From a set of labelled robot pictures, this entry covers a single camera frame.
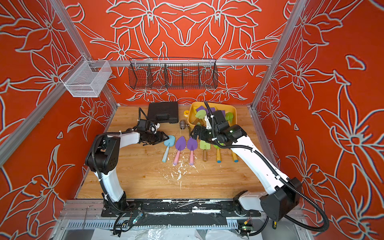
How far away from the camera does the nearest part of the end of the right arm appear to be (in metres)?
0.51

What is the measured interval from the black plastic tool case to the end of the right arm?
17.2 inches

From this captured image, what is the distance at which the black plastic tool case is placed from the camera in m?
1.07
